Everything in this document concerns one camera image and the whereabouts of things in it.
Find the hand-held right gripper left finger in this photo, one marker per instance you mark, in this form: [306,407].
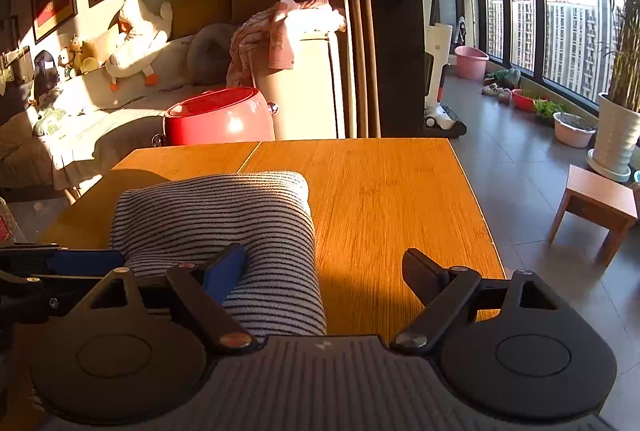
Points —
[225,273]

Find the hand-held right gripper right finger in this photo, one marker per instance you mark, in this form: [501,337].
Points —
[420,271]

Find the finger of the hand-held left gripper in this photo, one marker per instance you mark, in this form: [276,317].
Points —
[85,262]

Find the striped grey garment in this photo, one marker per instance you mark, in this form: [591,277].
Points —
[215,211]

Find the pink clothes pile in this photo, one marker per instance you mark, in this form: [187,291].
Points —
[260,41]

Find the clear container red label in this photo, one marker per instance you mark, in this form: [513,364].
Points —
[6,221]

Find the grey sofa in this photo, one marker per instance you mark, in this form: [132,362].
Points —
[100,131]

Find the green printed cloth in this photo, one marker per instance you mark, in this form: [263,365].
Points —
[50,118]

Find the red round lidded tub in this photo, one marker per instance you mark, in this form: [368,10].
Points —
[215,116]

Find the small wooden stool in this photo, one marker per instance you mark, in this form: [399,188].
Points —
[600,196]

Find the black round device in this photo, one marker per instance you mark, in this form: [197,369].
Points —
[45,71]

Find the red plastic basin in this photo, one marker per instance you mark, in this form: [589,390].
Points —
[524,101]

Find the small yellow plush toy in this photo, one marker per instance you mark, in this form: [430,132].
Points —
[90,62]

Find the tray of green seedlings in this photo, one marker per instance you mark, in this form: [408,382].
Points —
[546,111]

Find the cluster of small potted plants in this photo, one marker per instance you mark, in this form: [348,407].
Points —
[500,83]

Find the white cabinet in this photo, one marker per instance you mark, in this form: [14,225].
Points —
[305,86]

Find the pale pink basin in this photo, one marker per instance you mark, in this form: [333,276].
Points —
[574,131]

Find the small brown plush toy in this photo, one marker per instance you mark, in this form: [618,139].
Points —
[74,51]

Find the pink plastic bucket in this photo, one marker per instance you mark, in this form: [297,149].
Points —
[470,63]

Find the white upright vacuum cleaner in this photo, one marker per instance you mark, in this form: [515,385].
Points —
[437,56]

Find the grey round cushion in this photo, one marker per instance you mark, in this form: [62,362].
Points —
[210,53]

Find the white goose plush toy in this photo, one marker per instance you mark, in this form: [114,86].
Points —
[135,46]

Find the white ribbed plant pot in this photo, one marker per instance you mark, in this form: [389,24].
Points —
[615,136]

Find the yellow sofa cushion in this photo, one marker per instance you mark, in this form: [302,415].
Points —
[200,16]

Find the black framed window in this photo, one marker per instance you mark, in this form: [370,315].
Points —
[537,11]

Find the tall palm plant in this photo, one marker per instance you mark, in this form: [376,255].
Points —
[625,36]

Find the wooden door frame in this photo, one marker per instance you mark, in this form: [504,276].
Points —
[360,36]

